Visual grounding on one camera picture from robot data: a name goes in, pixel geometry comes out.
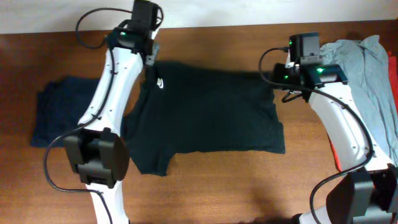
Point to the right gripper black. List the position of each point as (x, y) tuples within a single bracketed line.
[(279, 69)]

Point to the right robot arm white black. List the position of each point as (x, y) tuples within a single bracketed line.
[(367, 191)]

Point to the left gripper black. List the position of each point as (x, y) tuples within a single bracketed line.
[(153, 58)]

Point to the black t-shirt with white logo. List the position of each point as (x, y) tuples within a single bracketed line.
[(183, 109)]

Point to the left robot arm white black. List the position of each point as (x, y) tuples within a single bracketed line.
[(95, 149)]

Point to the folded navy blue garment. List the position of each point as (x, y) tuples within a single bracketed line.
[(59, 107)]

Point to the grey t-shirt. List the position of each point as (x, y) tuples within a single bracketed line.
[(365, 63)]

